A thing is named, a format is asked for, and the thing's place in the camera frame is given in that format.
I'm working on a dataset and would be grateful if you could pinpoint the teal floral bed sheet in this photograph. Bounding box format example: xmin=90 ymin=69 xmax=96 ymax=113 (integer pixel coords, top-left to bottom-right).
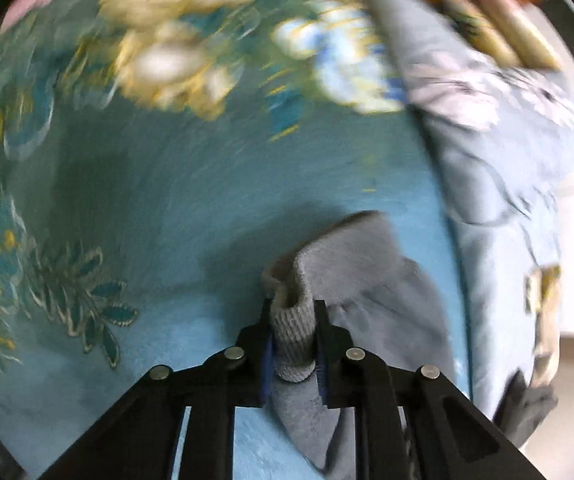
xmin=0 ymin=0 xmax=469 ymax=479

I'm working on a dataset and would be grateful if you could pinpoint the light blue floral duvet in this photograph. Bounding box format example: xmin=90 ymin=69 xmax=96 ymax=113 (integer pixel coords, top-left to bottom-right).
xmin=372 ymin=0 xmax=573 ymax=415

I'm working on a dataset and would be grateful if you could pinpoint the beige tan garment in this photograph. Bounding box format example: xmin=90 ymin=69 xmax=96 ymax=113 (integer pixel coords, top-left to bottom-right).
xmin=526 ymin=264 xmax=561 ymax=388

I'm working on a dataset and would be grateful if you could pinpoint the grey sweatshirt garment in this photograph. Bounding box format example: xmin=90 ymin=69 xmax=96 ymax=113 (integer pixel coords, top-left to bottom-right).
xmin=263 ymin=211 xmax=557 ymax=479

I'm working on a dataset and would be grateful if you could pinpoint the cream pillow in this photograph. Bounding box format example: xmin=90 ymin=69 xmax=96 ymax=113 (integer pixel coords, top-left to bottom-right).
xmin=440 ymin=0 xmax=562 ymax=72

